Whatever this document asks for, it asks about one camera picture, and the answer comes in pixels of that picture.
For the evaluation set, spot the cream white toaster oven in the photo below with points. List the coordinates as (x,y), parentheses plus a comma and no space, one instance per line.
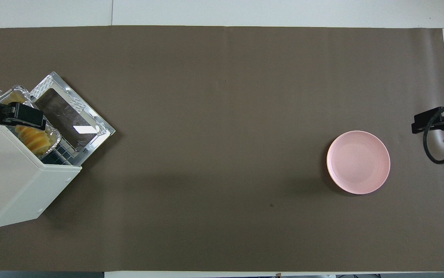
(9,181)

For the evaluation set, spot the yellow sliced bread loaf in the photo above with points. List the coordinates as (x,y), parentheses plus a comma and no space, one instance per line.
(34,139)

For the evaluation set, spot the aluminium foil baking tray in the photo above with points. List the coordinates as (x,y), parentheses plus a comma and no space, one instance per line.
(53,139)

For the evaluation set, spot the brown paper table mat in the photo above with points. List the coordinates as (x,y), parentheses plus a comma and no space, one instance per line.
(222,116)

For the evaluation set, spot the silver glass oven door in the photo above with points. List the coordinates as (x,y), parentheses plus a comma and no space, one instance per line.
(67,112)

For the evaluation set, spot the pink round plate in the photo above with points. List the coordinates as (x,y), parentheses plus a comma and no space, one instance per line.
(358,162)

